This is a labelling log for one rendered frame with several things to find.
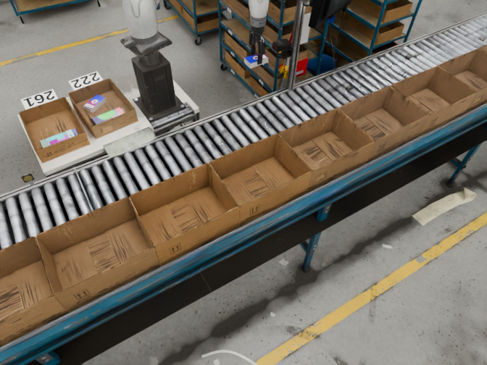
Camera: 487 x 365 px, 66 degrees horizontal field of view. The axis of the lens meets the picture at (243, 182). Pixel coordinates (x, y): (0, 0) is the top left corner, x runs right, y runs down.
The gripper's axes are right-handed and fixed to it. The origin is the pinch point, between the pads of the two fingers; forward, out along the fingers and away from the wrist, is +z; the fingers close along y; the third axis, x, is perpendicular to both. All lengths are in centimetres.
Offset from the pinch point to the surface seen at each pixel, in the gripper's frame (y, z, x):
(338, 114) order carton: 63, 5, 13
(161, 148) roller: 11, 32, -72
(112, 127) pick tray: -16, 28, -92
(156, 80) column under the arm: -17, 7, -59
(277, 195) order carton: 89, 8, -44
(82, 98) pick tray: -53, 29, -99
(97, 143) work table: -11, 32, -103
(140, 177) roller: 26, 32, -91
